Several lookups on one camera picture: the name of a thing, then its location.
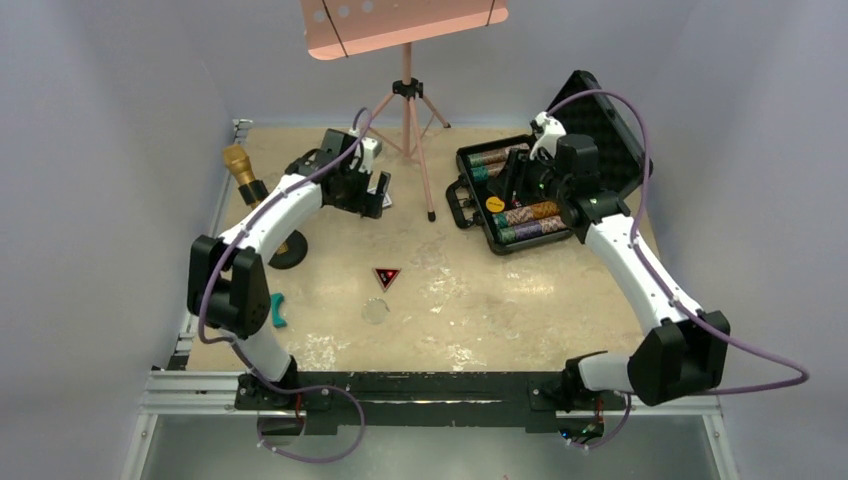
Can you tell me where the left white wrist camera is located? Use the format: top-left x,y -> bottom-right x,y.
351,137 -> 383,174

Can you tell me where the teal curved plastic piece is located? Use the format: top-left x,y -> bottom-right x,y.
270,292 -> 288,329

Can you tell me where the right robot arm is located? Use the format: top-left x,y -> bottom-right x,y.
490,134 -> 730,407

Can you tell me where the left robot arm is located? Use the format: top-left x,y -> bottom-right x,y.
187,129 -> 391,409

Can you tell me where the clear round disc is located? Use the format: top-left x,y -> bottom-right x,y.
361,298 -> 390,325

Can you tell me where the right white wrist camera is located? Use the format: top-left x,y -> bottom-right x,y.
529,111 -> 567,161

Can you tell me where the orange green chip row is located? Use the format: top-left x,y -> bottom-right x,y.
492,201 -> 560,228

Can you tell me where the yellow big blind button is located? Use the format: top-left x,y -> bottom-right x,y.
485,196 -> 506,214

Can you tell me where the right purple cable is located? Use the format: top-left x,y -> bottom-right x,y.
544,89 -> 811,397

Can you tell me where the black poker case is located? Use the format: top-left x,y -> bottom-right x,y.
446,70 -> 647,255

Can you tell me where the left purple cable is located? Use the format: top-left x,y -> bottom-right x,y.
196,107 -> 374,399

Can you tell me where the pink music stand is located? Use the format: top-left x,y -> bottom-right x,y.
299,0 -> 509,222

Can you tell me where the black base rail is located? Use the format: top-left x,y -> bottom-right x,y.
234,371 -> 625,435

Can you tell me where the triangular all-in button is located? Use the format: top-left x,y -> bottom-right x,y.
373,267 -> 402,292

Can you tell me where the gold microphone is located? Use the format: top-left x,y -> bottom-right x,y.
221,144 -> 291,256

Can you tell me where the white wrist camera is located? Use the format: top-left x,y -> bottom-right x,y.
351,137 -> 383,174
529,111 -> 567,161

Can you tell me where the purple cable loop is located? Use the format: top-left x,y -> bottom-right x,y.
256,388 -> 367,466

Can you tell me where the blue playing card deck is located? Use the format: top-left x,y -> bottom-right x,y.
367,187 -> 393,209

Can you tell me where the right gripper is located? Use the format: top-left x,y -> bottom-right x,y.
487,147 -> 570,205

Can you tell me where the black round microphone base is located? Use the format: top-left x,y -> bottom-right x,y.
268,230 -> 308,270

